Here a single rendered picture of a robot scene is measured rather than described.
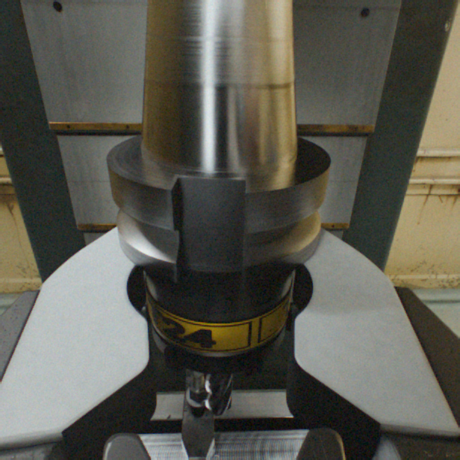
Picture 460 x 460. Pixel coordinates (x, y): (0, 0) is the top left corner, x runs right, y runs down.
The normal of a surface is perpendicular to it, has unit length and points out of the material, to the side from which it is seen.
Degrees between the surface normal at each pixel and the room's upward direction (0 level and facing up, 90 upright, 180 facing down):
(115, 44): 90
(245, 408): 0
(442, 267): 90
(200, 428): 23
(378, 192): 90
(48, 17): 90
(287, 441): 0
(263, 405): 0
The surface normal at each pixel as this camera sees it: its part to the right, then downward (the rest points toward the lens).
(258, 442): 0.02, -0.88
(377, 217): 0.04, 0.48
